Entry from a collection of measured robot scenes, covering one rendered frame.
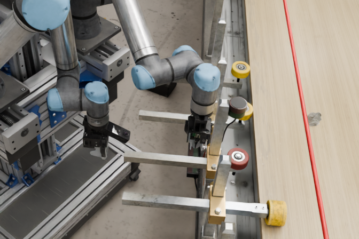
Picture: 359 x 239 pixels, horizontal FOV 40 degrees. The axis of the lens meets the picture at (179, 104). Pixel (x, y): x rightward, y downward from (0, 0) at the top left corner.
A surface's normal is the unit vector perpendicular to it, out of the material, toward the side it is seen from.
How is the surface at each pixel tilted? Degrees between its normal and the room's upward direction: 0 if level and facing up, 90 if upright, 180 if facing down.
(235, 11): 0
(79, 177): 0
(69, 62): 89
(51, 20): 84
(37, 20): 85
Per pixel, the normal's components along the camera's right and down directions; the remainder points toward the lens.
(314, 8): 0.08, -0.70
